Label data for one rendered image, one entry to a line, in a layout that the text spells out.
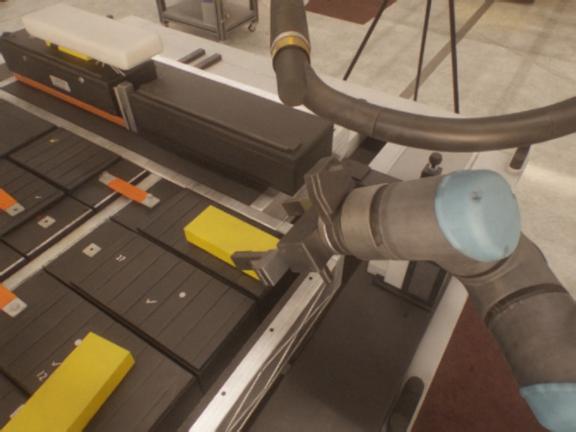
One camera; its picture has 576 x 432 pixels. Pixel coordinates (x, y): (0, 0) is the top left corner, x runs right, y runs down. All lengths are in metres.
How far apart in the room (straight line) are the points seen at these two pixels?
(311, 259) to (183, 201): 0.40
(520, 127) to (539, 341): 0.20
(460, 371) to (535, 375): 1.37
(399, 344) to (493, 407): 1.04
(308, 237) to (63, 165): 0.65
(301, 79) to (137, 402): 0.46
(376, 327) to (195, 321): 0.33
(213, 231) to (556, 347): 0.52
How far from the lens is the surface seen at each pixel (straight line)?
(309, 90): 0.44
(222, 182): 0.92
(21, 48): 1.35
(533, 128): 0.42
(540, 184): 2.76
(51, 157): 1.08
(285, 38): 0.51
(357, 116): 0.41
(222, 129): 0.87
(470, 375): 1.86
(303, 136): 0.84
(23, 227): 0.95
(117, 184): 0.95
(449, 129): 0.40
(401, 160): 1.24
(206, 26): 3.90
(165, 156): 1.01
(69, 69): 1.20
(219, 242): 0.74
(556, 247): 2.43
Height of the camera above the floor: 1.58
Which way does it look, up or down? 45 degrees down
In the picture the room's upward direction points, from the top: straight up
